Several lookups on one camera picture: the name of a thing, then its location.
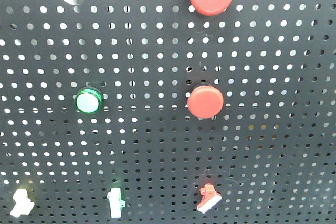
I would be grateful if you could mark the red toggle switch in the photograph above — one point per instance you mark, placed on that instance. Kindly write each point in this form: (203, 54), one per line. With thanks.
(210, 197)

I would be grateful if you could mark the small red push button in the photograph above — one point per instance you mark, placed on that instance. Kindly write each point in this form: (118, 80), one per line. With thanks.
(205, 101)

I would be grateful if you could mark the black perforated pegboard panel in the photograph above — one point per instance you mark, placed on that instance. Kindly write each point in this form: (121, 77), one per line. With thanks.
(269, 152)

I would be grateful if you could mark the green indicator light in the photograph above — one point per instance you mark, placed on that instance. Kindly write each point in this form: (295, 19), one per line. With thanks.
(88, 100)

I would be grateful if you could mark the green toggle switch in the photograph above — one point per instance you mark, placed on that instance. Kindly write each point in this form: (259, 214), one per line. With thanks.
(116, 203)

